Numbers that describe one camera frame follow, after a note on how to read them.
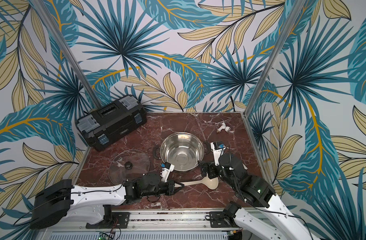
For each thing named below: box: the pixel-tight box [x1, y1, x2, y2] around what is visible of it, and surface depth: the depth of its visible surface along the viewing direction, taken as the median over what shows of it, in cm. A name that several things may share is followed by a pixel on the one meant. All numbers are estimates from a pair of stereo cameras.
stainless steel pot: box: [152, 132, 211, 172], surface depth 94 cm
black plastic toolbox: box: [75, 94, 148, 152], surface depth 95 cm
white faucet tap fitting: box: [216, 122, 235, 134], surface depth 111 cm
